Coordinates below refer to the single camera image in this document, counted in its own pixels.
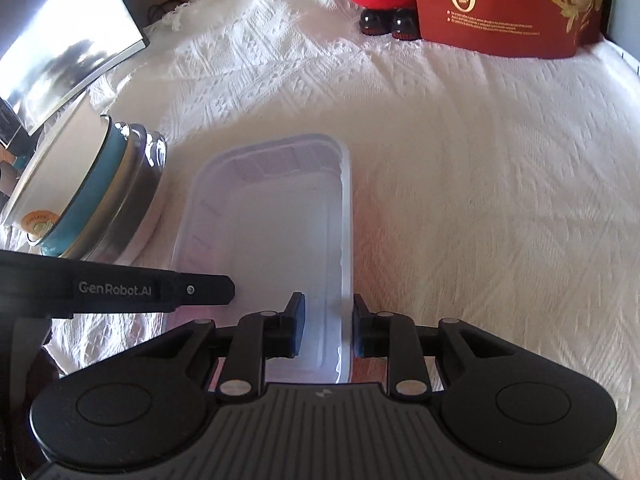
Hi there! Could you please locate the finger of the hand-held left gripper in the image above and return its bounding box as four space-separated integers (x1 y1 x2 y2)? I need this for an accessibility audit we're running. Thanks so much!
167 272 236 312

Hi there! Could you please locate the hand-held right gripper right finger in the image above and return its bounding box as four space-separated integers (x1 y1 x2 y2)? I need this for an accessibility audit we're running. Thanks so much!
351 294 507 396

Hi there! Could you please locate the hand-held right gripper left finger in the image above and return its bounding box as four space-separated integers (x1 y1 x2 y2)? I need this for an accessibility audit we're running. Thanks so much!
165 291 307 396

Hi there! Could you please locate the blue ceramic bowl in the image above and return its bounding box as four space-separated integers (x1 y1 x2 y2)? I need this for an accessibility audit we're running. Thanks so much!
37 122 132 257

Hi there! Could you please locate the clear plastic container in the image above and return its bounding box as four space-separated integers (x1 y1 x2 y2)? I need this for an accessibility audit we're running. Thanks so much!
161 133 357 386

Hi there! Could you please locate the stainless steel bowl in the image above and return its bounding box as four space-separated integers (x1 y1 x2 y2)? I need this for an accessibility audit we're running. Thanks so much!
65 125 168 263

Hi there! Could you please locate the white paper bowl orange label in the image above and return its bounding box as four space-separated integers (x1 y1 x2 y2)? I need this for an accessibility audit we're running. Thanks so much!
2 91 113 247

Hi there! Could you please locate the flat computer monitor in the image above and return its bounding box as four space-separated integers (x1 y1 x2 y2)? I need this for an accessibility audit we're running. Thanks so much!
0 0 151 137

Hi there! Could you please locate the red snack bag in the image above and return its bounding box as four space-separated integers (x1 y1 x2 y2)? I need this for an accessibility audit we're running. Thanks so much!
410 0 613 59

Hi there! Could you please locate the open grey computer case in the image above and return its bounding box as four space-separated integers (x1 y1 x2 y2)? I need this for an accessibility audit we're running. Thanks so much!
602 0 640 53

